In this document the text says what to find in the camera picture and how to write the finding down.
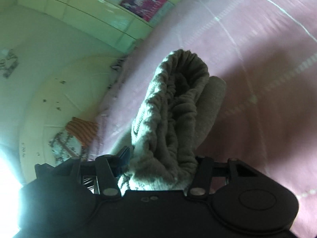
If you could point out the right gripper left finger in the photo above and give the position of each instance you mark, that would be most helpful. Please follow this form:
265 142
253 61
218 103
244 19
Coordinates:
108 169

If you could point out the cream wooden headboard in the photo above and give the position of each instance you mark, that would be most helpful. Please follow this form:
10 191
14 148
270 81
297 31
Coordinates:
76 91

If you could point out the right pink wall poster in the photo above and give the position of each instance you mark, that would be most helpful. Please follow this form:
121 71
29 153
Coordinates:
145 9

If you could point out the pink checked bedsheet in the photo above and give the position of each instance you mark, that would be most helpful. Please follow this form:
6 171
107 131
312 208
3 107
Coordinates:
265 51

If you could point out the floral patterned pillow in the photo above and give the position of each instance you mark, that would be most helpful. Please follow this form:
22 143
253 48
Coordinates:
65 146

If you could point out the orange striped pillow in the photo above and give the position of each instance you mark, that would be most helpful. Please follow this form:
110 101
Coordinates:
84 131

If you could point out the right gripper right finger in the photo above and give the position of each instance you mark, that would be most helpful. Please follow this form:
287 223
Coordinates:
201 183

